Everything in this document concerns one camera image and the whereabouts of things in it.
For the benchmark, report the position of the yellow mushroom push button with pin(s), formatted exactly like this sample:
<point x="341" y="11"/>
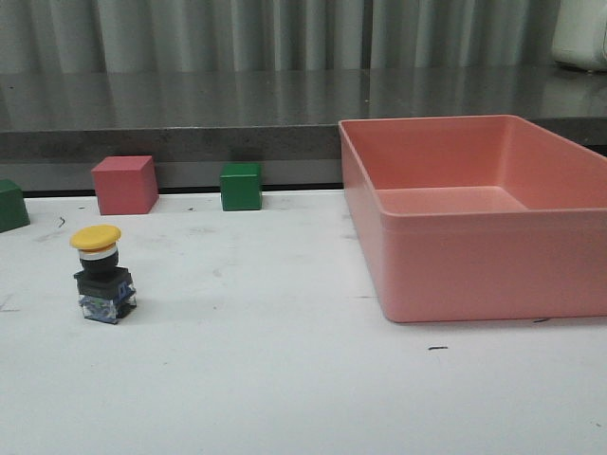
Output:
<point x="106" y="290"/>

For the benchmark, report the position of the green wooden cube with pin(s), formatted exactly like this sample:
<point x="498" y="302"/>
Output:
<point x="241" y="186"/>
<point x="13" y="211"/>

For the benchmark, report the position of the pink plastic bin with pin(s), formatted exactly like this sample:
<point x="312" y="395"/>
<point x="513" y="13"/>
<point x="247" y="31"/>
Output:
<point x="482" y="217"/>

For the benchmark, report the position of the pink wooden cube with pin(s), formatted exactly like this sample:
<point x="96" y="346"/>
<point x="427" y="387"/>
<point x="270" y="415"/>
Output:
<point x="125" y="185"/>

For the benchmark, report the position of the grey stone counter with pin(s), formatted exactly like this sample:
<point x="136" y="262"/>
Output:
<point x="56" y="127"/>

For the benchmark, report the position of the grey pleated curtain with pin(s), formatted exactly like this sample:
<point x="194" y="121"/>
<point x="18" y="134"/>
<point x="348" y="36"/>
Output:
<point x="187" y="36"/>

